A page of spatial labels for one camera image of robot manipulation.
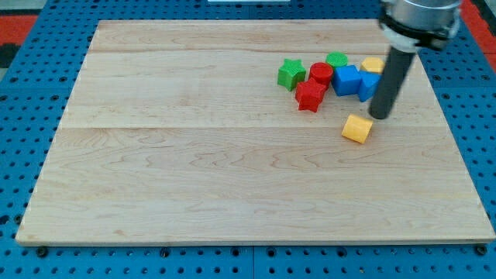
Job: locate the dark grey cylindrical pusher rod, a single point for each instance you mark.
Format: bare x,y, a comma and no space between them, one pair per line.
394,74

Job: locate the yellow heart block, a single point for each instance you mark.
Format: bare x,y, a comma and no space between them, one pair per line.
357,128

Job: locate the red star block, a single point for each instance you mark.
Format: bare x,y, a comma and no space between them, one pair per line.
309,95

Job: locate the green star block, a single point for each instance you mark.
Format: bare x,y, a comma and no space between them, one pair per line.
290,73

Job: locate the yellow hexagon block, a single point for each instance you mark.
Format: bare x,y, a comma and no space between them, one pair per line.
373,65

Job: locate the blue angular block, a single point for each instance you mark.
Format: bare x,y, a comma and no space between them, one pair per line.
368,85

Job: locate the blue cube block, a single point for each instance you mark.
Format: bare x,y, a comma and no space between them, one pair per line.
346,80

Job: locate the green cylinder block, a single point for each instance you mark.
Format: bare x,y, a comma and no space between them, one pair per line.
336,59

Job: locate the red cylinder block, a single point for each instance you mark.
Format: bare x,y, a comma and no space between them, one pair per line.
322,73

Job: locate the light wooden board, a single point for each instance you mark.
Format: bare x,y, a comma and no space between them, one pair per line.
176,133

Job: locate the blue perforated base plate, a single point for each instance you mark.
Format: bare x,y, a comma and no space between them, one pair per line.
34,92

